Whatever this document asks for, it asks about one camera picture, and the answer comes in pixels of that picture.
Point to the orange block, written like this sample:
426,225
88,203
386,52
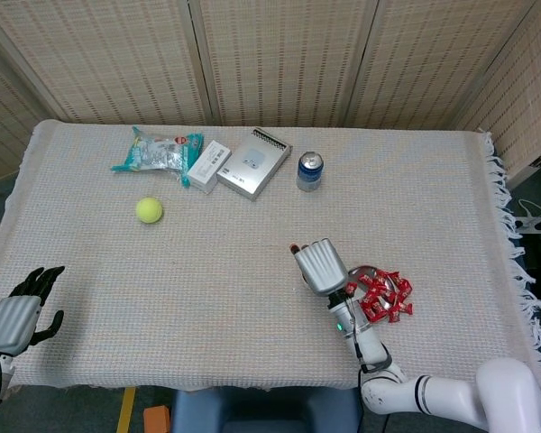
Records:
157,419

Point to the white and silver right robot arm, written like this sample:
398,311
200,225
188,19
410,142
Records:
433,392

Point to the teal and silver snack bag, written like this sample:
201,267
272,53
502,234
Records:
158,151

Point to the beige woven fringed tablecloth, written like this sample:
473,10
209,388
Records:
252,225

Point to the grey spiral notebook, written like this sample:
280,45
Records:
252,164

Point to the blue drink can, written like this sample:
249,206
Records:
309,173

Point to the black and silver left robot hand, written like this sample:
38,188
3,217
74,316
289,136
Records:
9,322

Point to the metal bowl of red candies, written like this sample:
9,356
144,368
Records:
378,300

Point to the small white cardboard box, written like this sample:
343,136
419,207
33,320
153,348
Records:
207,169

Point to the yellow tennis ball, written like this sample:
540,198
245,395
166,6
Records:
149,210

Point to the woven bamboo screen panel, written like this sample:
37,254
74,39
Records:
0,126
527,104
108,58
284,58
433,58

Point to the silver right hand, orange fingertips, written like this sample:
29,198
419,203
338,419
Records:
320,268

